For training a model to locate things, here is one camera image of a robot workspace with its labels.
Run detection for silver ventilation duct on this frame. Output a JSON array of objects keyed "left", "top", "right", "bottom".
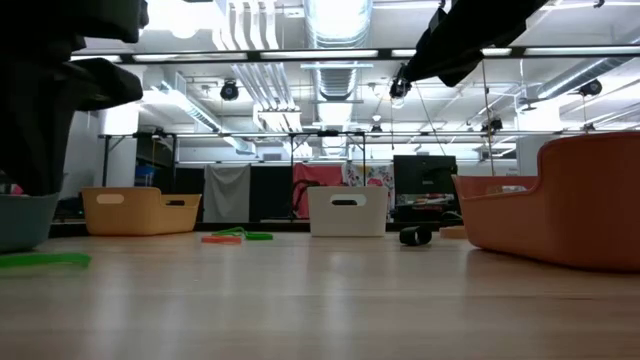
[{"left": 302, "top": 0, "right": 375, "bottom": 50}]

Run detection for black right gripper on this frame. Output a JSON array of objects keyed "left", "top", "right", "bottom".
[{"left": 399, "top": 0, "right": 551, "bottom": 89}]

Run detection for white pillar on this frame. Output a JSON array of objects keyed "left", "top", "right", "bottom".
[{"left": 74, "top": 107, "right": 141, "bottom": 189}]

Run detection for black monitor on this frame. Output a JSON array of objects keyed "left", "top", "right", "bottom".
[{"left": 392, "top": 154, "right": 459, "bottom": 197}]

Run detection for white plastic basket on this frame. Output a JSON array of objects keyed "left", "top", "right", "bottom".
[{"left": 307, "top": 185, "right": 390, "bottom": 238}]

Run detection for black metal rack frame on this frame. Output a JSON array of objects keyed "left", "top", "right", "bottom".
[{"left": 98, "top": 128, "right": 640, "bottom": 224}]

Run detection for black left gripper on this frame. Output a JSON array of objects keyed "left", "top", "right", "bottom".
[{"left": 0, "top": 42, "right": 145, "bottom": 197}]

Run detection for wide black rubber band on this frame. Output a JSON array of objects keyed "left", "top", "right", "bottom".
[{"left": 399, "top": 225, "right": 434, "bottom": 247}]

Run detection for thin grey hanging cable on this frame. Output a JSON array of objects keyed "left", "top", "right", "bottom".
[{"left": 481, "top": 59, "right": 497, "bottom": 177}]

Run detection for grey hanging cloth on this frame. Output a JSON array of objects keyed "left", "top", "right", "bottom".
[{"left": 202, "top": 163, "right": 252, "bottom": 224}]

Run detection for pink hanging cloth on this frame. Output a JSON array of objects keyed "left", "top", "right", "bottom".
[{"left": 292, "top": 162, "right": 346, "bottom": 220}]

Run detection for blue storage bin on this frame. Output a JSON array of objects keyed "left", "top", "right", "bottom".
[{"left": 133, "top": 164, "right": 157, "bottom": 188}]

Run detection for yellow plastic basket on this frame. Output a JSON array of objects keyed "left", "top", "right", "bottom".
[{"left": 81, "top": 186, "right": 203, "bottom": 237}]

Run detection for white ceiling pipes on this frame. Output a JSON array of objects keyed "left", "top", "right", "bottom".
[{"left": 213, "top": 0, "right": 305, "bottom": 134}]

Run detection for white LED light strip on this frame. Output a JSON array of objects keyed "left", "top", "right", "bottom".
[
  {"left": 524, "top": 45, "right": 640, "bottom": 56},
  {"left": 392, "top": 47, "right": 512, "bottom": 58},
  {"left": 259, "top": 48, "right": 380, "bottom": 61},
  {"left": 69, "top": 54, "right": 123, "bottom": 64},
  {"left": 132, "top": 51, "right": 250, "bottom": 63}
]

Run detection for white rectangular air duct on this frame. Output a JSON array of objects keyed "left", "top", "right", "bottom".
[{"left": 139, "top": 67, "right": 257, "bottom": 155}]

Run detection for orange plastic basket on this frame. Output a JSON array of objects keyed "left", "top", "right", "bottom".
[{"left": 451, "top": 131, "right": 640, "bottom": 273}]

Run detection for floral hanging cloth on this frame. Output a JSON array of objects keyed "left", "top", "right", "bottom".
[{"left": 341, "top": 161, "right": 396, "bottom": 221}]

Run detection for teal plastic basket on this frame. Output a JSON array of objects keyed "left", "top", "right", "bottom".
[{"left": 0, "top": 192, "right": 61, "bottom": 253}]

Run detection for black rig crossbeam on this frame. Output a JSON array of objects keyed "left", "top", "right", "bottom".
[{"left": 69, "top": 44, "right": 640, "bottom": 66}]

